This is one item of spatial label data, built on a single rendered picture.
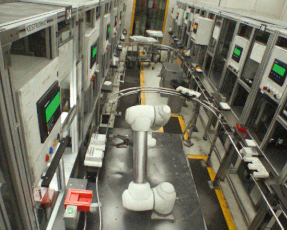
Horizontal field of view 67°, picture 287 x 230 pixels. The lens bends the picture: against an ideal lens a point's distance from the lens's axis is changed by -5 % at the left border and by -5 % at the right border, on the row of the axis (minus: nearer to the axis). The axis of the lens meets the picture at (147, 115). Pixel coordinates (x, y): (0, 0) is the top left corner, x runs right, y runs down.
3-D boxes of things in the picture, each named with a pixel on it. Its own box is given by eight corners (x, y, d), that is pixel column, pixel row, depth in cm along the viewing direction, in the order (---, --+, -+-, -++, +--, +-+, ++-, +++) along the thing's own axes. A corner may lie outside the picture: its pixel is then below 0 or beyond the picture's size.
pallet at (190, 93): (174, 93, 355) (176, 88, 350) (178, 91, 366) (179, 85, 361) (196, 102, 341) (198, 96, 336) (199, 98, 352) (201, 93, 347)
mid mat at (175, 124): (191, 145, 379) (191, 144, 378) (159, 142, 373) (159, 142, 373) (182, 115, 466) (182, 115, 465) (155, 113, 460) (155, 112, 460)
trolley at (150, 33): (161, 61, 795) (166, 34, 748) (145, 60, 783) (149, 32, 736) (156, 55, 867) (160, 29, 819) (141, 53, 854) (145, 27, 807)
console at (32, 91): (42, 189, 95) (28, 91, 73) (-25, 183, 92) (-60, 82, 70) (67, 134, 131) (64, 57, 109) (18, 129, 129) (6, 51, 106)
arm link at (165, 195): (175, 213, 169) (182, 194, 158) (152, 216, 164) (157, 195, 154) (169, 196, 182) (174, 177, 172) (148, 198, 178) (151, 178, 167)
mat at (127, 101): (147, 139, 375) (147, 139, 374) (111, 136, 369) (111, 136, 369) (142, 51, 883) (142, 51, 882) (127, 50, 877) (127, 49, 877)
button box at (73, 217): (75, 229, 128) (74, 217, 123) (61, 228, 128) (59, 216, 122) (78, 218, 135) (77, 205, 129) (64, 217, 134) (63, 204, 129)
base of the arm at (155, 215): (171, 197, 189) (172, 193, 186) (174, 220, 169) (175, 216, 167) (149, 196, 187) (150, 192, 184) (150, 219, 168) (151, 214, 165)
